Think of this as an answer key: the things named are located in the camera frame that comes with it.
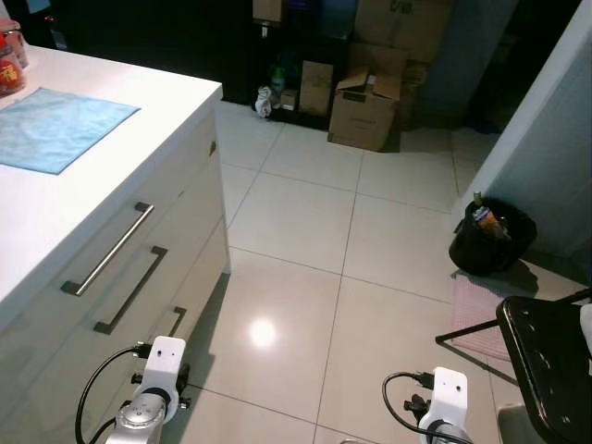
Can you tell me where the black trash bin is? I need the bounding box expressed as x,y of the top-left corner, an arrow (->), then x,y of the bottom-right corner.
449,196 -> 538,277

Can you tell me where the dark metal drawer handle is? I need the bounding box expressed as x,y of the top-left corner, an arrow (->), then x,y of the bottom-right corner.
92,245 -> 169,336

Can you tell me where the long silver drawer handle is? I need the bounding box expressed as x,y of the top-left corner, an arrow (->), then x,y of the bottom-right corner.
61,202 -> 155,298

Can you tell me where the pink floor mat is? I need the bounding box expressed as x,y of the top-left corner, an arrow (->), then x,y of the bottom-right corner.
450,272 -> 521,363

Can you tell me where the orange labelled bottle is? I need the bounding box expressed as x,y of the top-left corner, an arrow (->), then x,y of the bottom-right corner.
472,191 -> 512,243

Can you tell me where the narrow brown cardboard box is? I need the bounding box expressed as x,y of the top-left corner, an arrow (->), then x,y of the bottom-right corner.
400,61 -> 430,129

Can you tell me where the green bottle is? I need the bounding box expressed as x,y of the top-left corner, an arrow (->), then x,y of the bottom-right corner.
270,63 -> 287,105

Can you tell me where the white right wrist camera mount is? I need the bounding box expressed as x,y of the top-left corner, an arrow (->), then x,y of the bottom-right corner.
426,366 -> 470,433

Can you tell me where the red labelled jar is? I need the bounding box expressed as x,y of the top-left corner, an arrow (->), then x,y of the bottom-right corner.
0,18 -> 29,96

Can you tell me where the light blue cloth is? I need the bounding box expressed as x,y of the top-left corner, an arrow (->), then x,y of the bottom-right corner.
0,87 -> 141,176

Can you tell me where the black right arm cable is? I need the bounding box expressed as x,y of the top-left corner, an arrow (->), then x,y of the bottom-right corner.
382,371 -> 440,438

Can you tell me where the open cardboard box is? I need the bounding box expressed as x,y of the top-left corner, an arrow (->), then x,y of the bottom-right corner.
327,67 -> 404,153

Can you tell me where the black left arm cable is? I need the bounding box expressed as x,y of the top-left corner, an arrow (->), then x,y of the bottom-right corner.
75,343 -> 154,444

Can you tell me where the large closed cardboard box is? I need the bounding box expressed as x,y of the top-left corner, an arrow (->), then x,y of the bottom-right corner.
353,0 -> 455,64

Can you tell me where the grey fabric bundle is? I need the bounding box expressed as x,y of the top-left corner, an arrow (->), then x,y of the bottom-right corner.
579,303 -> 592,360

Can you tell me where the white drawer cabinet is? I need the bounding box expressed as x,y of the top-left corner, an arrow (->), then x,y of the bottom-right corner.
0,44 -> 231,444

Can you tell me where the white crumpled bag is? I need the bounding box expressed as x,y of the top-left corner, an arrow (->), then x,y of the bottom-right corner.
255,85 -> 275,119

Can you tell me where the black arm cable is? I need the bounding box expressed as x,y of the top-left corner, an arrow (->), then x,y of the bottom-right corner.
382,371 -> 440,438
75,343 -> 154,444

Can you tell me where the small flat cardboard box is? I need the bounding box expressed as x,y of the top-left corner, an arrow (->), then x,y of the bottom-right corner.
298,60 -> 335,117

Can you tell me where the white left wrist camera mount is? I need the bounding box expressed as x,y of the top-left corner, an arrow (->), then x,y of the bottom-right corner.
139,336 -> 188,401

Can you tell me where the black metal chair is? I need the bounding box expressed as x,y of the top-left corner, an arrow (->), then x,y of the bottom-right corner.
434,289 -> 592,444

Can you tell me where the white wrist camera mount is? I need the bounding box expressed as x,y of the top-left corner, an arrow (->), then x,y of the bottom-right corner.
139,336 -> 188,401
426,366 -> 470,433

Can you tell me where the short dark drawer handle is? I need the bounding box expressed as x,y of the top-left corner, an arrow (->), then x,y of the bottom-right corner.
168,306 -> 188,338

